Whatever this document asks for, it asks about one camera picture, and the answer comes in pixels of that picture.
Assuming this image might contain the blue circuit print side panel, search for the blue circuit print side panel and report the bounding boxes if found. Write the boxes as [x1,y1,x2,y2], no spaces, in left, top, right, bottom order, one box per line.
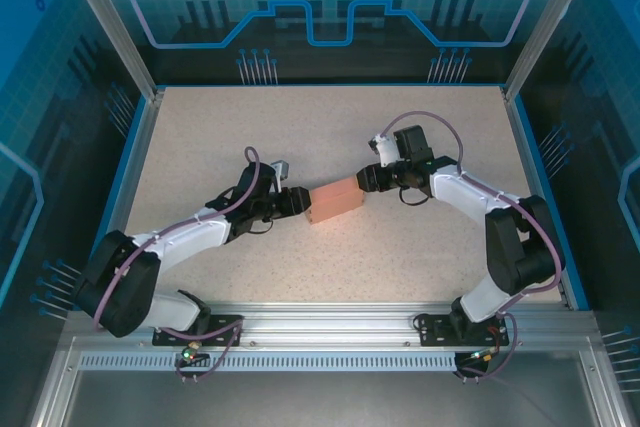
[0,0,151,328]
[514,0,640,348]

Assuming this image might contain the thin black left wrist cable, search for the thin black left wrist cable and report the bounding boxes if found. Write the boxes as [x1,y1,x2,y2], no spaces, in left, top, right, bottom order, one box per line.
[248,215,275,237]

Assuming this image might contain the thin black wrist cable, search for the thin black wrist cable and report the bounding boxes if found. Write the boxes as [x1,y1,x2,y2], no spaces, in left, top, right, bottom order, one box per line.
[248,215,275,237]
[398,186,432,207]

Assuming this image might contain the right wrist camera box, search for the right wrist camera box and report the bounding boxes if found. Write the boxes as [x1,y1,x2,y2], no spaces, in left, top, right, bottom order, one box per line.
[368,131,402,168]

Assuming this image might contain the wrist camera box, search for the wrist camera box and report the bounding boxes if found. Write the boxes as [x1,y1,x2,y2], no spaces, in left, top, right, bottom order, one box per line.
[368,131,402,168]
[269,158,292,182]

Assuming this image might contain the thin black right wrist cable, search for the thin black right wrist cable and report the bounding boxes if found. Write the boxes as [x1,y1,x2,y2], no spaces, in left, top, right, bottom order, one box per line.
[398,186,432,207]

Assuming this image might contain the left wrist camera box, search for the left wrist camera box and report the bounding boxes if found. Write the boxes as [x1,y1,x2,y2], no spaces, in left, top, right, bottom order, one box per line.
[269,158,292,182]

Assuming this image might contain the blue aluminium table side rail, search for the blue aluminium table side rail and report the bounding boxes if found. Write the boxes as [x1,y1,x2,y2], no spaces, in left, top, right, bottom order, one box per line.
[82,89,164,278]
[502,89,594,311]

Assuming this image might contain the aluminium mounting rail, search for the aluminium mounting rail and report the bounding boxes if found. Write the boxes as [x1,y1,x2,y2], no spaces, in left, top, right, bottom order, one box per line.
[64,302,599,351]

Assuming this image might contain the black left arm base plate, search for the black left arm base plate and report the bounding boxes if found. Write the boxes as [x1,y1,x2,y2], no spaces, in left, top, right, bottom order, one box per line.
[151,314,245,348]

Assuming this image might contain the slotted grey cable duct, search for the slotted grey cable duct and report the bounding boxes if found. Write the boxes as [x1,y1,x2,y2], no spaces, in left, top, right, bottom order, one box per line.
[78,352,459,373]

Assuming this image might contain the left cable connector with light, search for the left cable connector with light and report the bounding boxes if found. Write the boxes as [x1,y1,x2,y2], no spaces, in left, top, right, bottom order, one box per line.
[180,340,210,364]

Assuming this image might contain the cable connector with light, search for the cable connector with light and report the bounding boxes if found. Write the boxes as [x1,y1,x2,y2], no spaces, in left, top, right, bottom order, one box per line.
[467,346,502,364]
[180,340,210,364]

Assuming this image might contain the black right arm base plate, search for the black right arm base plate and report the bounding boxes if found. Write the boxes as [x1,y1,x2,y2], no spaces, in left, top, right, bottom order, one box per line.
[414,313,510,348]

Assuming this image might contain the aluminium frame post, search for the aluminium frame post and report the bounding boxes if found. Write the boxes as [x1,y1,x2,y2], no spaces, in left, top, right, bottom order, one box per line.
[501,0,604,102]
[54,0,166,101]

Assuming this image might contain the right cable connector with light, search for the right cable connector with light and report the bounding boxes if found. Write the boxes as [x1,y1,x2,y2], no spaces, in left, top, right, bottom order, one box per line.
[467,346,502,364]

